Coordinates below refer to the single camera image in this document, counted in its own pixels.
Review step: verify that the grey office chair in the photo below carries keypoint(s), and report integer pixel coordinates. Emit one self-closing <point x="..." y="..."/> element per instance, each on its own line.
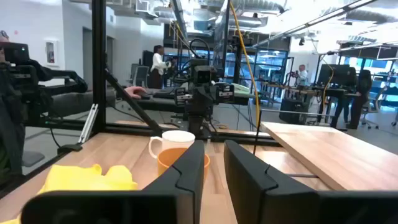
<point x="140" y="75"/>

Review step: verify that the white ceramic mug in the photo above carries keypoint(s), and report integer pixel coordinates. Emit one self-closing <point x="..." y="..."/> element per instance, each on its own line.
<point x="174" y="140"/>

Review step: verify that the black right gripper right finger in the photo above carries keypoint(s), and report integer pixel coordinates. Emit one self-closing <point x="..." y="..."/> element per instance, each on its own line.
<point x="258" y="193"/>

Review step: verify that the person's hand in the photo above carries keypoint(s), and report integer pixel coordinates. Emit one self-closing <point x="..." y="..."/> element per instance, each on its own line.
<point x="134" y="91"/>

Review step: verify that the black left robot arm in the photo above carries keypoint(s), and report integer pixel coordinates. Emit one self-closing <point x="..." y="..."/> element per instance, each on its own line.
<point x="197" y="123"/>

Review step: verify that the silver aluminium bar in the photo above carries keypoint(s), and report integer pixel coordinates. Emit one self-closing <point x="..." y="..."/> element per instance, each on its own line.
<point x="88" y="123"/>

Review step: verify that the white wall cabinet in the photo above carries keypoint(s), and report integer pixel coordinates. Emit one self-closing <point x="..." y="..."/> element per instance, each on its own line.
<point x="50" y="53"/>

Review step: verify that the black equipment box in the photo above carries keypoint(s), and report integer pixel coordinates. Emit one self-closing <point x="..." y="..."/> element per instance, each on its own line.
<point x="292" y="110"/>

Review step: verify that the yellow microfibre cloth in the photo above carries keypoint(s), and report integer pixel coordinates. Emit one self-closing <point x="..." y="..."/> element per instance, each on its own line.
<point x="84" y="179"/>

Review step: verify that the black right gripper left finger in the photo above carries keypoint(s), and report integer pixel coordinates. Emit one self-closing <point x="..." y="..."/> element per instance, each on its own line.
<point x="174" y="199"/>

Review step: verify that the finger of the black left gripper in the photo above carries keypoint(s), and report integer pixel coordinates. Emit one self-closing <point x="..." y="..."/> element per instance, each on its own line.
<point x="226" y="92"/>
<point x="183" y="97"/>

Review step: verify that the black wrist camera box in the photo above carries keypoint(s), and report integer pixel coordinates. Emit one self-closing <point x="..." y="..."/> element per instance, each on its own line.
<point x="203" y="74"/>

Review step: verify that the black computer mouse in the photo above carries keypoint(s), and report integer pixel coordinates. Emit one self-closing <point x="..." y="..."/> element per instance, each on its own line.
<point x="144" y="95"/>

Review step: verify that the black aluminium rig frame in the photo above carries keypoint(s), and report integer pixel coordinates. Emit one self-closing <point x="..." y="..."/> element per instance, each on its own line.
<point x="99" y="62"/>

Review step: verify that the wooden shelf board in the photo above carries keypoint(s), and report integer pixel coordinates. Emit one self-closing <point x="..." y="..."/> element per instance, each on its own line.
<point x="335" y="152"/>

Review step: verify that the mustard yellow plastic cup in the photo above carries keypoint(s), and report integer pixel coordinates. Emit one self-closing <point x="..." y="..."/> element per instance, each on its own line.
<point x="169" y="158"/>

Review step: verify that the person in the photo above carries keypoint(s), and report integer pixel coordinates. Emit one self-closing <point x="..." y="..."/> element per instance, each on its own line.
<point x="301" y="74"/>
<point x="157" y="67"/>
<point x="357" y="93"/>
<point x="77" y="102"/>

